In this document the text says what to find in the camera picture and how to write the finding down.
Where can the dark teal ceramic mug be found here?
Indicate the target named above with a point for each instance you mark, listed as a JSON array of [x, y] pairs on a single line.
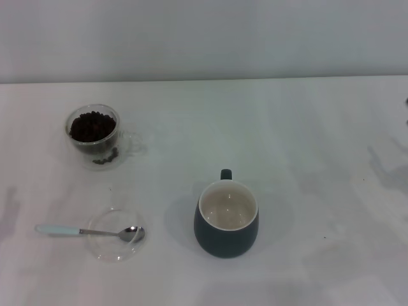
[[223, 242]]

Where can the double-walled glass cup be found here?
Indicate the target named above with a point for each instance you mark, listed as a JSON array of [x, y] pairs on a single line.
[[127, 145]]

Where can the coffee bean pile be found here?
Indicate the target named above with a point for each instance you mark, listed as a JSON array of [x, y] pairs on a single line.
[[92, 126]]

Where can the clear glass saucer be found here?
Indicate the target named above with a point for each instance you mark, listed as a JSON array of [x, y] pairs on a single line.
[[108, 253]]

